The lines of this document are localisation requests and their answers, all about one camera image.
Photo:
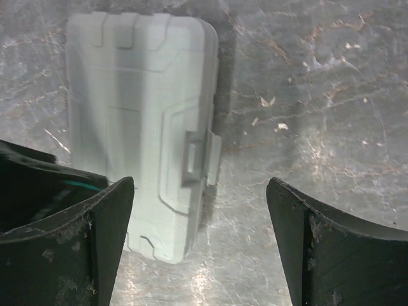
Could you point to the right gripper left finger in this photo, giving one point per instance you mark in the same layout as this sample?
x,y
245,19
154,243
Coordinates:
x,y
71,257

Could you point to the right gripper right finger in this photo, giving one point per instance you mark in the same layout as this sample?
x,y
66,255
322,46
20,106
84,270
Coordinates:
x,y
331,257

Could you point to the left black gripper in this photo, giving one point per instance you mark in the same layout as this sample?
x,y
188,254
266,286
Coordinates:
x,y
34,186

